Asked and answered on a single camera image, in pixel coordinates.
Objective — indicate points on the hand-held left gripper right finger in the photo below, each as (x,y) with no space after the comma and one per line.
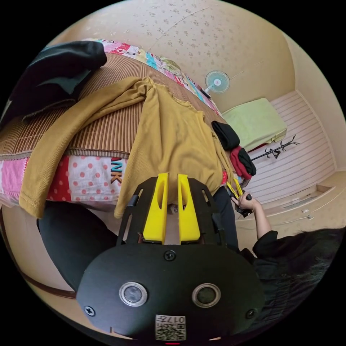
(189,219)

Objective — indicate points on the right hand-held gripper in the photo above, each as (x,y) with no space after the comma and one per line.
(241,211)

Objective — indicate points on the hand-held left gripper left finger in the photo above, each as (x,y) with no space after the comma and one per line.
(156,216)

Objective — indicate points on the yellow long sleeve shirt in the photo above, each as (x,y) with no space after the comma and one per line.
(175,135)

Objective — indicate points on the person's right forearm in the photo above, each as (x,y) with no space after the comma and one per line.
(262,220)

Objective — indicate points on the person's right hand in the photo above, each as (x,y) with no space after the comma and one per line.
(248,204)

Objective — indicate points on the pile of clothes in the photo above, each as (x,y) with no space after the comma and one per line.
(238,159)

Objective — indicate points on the black coat rack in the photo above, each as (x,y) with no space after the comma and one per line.
(279,150)

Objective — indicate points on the bed with mat and patchwork quilt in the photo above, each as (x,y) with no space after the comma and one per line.
(108,129)

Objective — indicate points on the person's body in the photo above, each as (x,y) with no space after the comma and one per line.
(297,270)

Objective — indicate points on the white and blue fan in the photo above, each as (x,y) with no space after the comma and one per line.
(217,82)

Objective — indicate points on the black garment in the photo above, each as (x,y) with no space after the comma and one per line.
(54,70)

